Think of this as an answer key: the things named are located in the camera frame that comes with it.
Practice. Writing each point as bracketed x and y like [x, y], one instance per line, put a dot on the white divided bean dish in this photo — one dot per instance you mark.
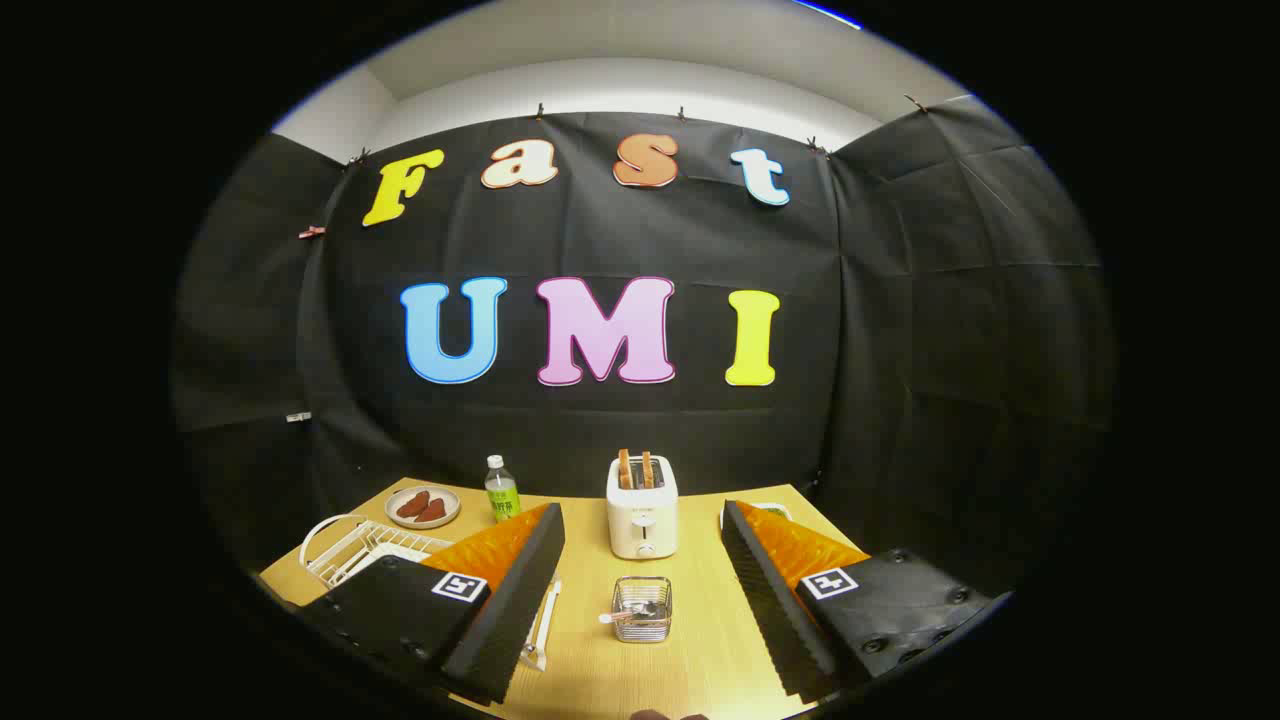
[772, 508]

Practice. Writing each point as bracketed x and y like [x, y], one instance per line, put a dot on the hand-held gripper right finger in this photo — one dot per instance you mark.
[765, 600]

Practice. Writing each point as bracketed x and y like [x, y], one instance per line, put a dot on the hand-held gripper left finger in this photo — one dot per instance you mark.
[520, 590]

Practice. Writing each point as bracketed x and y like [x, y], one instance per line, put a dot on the black backdrop cloth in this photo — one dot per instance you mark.
[600, 430]

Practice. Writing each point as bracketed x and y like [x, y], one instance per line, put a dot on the brown sausage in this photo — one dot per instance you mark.
[432, 512]
[412, 504]

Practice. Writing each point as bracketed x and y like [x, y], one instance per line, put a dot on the white toaster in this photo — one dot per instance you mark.
[642, 525]

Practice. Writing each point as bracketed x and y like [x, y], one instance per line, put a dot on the toast slice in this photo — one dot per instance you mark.
[648, 469]
[625, 468]

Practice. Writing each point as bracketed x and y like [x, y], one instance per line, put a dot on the green label drink bottle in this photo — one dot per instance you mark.
[502, 497]

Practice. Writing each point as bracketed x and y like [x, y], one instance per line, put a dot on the small grey saucer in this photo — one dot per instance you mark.
[450, 500]

